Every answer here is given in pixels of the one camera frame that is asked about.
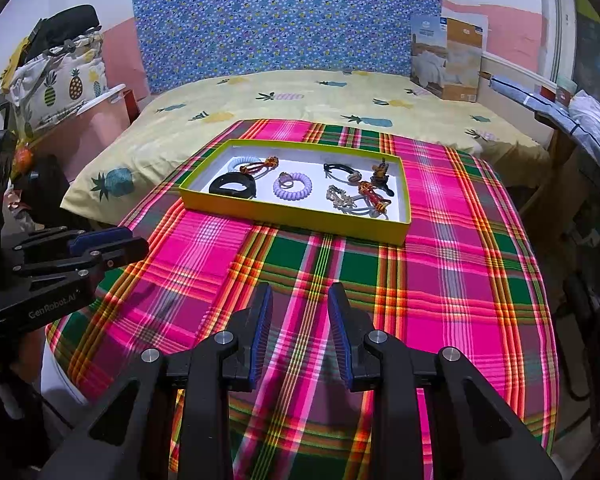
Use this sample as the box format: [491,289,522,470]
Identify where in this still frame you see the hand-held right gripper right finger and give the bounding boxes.
[328,282,563,480]

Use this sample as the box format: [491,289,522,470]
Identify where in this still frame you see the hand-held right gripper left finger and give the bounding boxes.
[40,282,274,480]

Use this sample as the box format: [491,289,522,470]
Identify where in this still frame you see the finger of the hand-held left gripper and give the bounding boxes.
[12,226,133,256]
[17,236,151,286]

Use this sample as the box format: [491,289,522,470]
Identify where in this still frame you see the yellow-green cardboard tray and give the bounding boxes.
[179,139,412,247]

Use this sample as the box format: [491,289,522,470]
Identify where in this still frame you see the grey hair ties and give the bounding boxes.
[352,195,390,219]

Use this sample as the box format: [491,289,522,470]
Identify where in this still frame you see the black wristband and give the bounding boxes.
[209,172,257,198]

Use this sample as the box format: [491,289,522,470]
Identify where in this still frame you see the beige beaded bracelet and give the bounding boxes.
[327,185,359,211]

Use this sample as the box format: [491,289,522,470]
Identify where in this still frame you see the red orange knot hair tie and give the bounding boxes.
[357,182,392,211]

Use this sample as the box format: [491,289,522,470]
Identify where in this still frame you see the light blue spiral hair tie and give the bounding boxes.
[228,156,261,176]

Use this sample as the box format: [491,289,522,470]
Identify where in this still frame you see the purple spiral hair tie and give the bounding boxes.
[273,172,312,202]

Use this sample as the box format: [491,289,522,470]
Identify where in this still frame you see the black hair tie with charm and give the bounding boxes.
[323,162,364,184]

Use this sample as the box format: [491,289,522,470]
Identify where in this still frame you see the brown beaded bracelet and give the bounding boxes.
[370,158,397,197]

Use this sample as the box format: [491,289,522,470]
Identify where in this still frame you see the pink green plaid cloth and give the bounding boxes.
[42,119,561,480]

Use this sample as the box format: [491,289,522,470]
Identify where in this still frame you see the red-brown wooden stand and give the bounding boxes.
[122,90,142,122]

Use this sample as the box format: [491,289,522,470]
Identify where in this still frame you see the white plastic object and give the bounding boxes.
[77,85,127,112]

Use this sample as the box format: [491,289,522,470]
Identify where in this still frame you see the pineapple printed white cloth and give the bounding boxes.
[10,35,107,131]

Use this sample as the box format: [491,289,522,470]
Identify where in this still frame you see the yellow cloth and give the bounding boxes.
[0,35,32,92]

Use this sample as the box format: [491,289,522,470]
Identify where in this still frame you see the black bag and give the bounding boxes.
[29,5,102,52]

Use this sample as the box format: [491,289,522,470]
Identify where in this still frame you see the yellow pineapple bed sheet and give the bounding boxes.
[60,69,553,226]

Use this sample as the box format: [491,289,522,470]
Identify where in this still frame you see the blue floral headboard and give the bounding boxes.
[131,0,443,96]

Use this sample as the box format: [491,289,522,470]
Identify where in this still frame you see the cardboard quilt box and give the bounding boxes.
[410,14,488,103]

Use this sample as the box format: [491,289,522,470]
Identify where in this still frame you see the blue-grey padded board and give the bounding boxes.
[489,75,600,161]

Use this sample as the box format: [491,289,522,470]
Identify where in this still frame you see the teal jar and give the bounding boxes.
[555,77,577,107]

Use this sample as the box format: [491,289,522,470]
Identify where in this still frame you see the white clothes pile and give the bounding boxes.
[569,90,600,157]

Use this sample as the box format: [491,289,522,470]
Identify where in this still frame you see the window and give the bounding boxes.
[550,0,600,92]

